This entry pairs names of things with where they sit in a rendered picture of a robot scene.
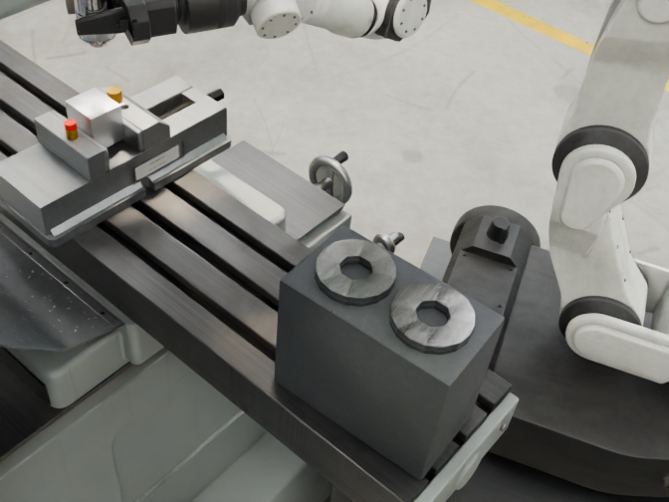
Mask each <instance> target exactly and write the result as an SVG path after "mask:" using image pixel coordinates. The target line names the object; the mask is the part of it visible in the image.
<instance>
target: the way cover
mask: <svg viewBox="0 0 669 502"><path fill-rule="evenodd" d="M1 235H2V236H1ZM2 238H5V239H2ZM9 241H11V242H9ZM4 243H5V244H4ZM8 247H9V248H8ZM33 252H34V254H33ZM19 260H20V261H19ZM7 266H8V268H9V269H8V268H7ZM19 270H21V271H19ZM32 271H34V272H32ZM42 274H43V275H42ZM7 276H8V277H7ZM29 276H30V277H29ZM50 278H53V279H50ZM63 287H65V288H63ZM68 288H70V289H68ZM3 292H4V294H3ZM81 292H83V293H81ZM7 294H8V295H9V296H8V295H7ZM50 295H51V297H50ZM32 296H34V297H33V298H32ZM43 297H45V298H43ZM69 297H70V298H69ZM50 300H52V301H50ZM25 301H26V302H25ZM71 301H72V303H71ZM85 303H87V304H85ZM54 306H56V307H54ZM53 307H54V308H53ZM67 308H70V309H67ZM28 309H29V310H28ZM30 310H32V311H30ZM52 310H53V311H52ZM49 311H51V312H49ZM6 312H7V313H6ZM30 317H36V318H30ZM94 317H96V318H94ZM22 318H24V320H23V319H22ZM58 319H59V320H60V321H61V322H60V321H59V320H58ZM88 319H89V320H88ZM14 325H15V326H16V327H14ZM54 325H55V326H54ZM123 325H125V323H124V322H122V321H121V320H120V319H119V318H118V317H116V316H115V315H114V314H113V313H112V312H110V311H109V310H108V309H107V308H106V307H104V306H103V305H102V304H101V303H99V302H98V301H97V300H96V299H95V298H93V297H92V296H91V295H90V294H89V293H87V292H86V291H85V290H84V289H83V288H81V287H80V286H79V285H78V284H76V283H75V282H74V281H73V280H72V279H70V278H69V277H68V276H67V275H66V274H64V273H63V272H62V271H61V270H60V269H58V268H57V267H56V266H55V265H53V264H52V263H51V262H50V261H49V260H47V259H46V258H45V257H44V256H43V255H41V254H40V253H39V252H38V251H37V250H35V249H34V248H33V247H32V246H30V245H29V244H28V243H27V242H26V241H24V240H23V239H22V238H21V237H20V236H18V235H17V234H16V233H15V232H14V231H12V230H11V229H10V228H9V227H7V226H6V225H5V224H4V223H3V222H1V221H0V347H2V348H6V349H22V350H42V351H67V350H71V349H73V348H76V347H78V346H80V345H82V344H84V343H86V342H89V341H91V340H93V339H95V338H97V337H99V336H102V335H104V334H106V333H108V332H110V331H112V330H115V329H117V328H119V327H121V326H123ZM26 327H27V328H26ZM76 327H77V328H76ZM30 330H32V331H30ZM60 330H61V331H62V332H60ZM75 330H77V331H76V332H75ZM15 331H16V332H15ZM33 331H36V334H37V335H36V334H35V332H33ZM3 333H4V334H3ZM10 336H11V337H12V338H10ZM16 339H18V340H16ZM29 339H31V340H29ZM21 340H22V342H20V341H21ZM45 341H46V342H45Z"/></svg>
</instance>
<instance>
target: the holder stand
mask: <svg viewBox="0 0 669 502"><path fill-rule="evenodd" d="M504 323H505V318H504V317H503V316H502V315H500V314H498V313H496V312H495V311H493V310H491V309H489V308H488V307H486V306H484V305H482V304H481V303H479V302H477V301H475V300H474V299H472V298H470V297H468V296H467V295H465V294H463V293H461V292H460V291H458V290H456V289H455V288H453V287H451V286H449V285H448V284H446V283H444V282H442V281H441V280H439V279H437V278H435V277H434V276H432V275H430V274H428V273H427V272H425V271H423V270H421V269H420V268H418V267H416V266H414V265H413V264H411V263H409V262H407V261H406V260H404V259H402V258H400V257H399V256H397V255H395V254H393V253H392V252H390V251H388V250H386V249H385V248H383V247H381V246H379V245H378V244H376V243H374V242H372V241H371V240H369V239H367V238H365V237H364V236H362V235H360V234H358V233H357V232H355V231H353V230H351V229H350V228H348V227H346V226H342V227H341V228H339V229H338V230H337V231H336V232H335V233H334V234H333V235H331V236H330V237H329V238H328V239H327V240H326V241H325V242H323V243H322V244H321V245H320V246H319V247H318V248H317V249H315V250H314V251H313V252H312V253H311V254H310V255H308V256H307V257H306V258H305V259H304V260H303V261H302V262H300V263H299V264H298V265H297V266H296V267H295V268H294V269H292V270H291V271H290V272H289V273H288V274H287V275H285V276H284V277H283V278H282V279H281V281H280V291H279V308H278V326H277V342H276V360H275V377H274V380H275V382H277V383H278V384H280V385H281V386H283V387H284V388H286V389H287V390H288V391H290V392H291V393H293V394H294V395H296V396H297V397H299V398H300V399H302V400H303V401H304V402H306V403H307V404H309V405H310V406H312V407H313V408H315V409H316V410H318V411H319V412H320V413H322V414H323V415H325V416H326V417H328V418H329V419H331V420H332V421H334V422H335V423H336V424H338V425H339V426H341V427H342V428H344V429H345V430H347V431H348V432H350V433H351V434H352V435H354V436H355V437H357V438H358V439H360V440H361V441H363V442H364V443H366V444H367V445H369V446H370V447H371V448H373V449H374V450H376V451H377V452H379V453H380V454H382V455H383V456H385V457H386V458H387V459H389V460H390V461H392V462H393V463H395V464H396V465H398V466H399V467H401V468H402V469H403V470H405V471H406V472H408V473H409V474H411V475H412V476H414V477H415V478H417V479H418V480H421V479H423V477H424V476H425V475H426V474H427V472H428V471H429V470H430V468H431V467H432V466H433V464H434V463H435V462H436V460H437V459H438V458H439V456H440V455H441V454H442V453H443V451H444V450H445V449H446V447H447V446H448V445H449V443H450V442H451V441H452V439H453V438H454V437H455V436H456V434H457V433H458V432H459V430H460V429H461V428H462V426H463V425H464V424H465V422H466V421H467V420H468V418H469V417H470V416H471V414H472V411H473V409H474V406H475V403H476V400H477V397H478V395H479V392H480V389H481V386H482V383H483V381H484V378H485V375H486V372H487V369H488V367H489V364H490V361H491V358H492V355H493V353H494V350H495V347H496V344H497V341H498V339H499V336H500V334H501V331H502V328H503V326H504Z"/></svg>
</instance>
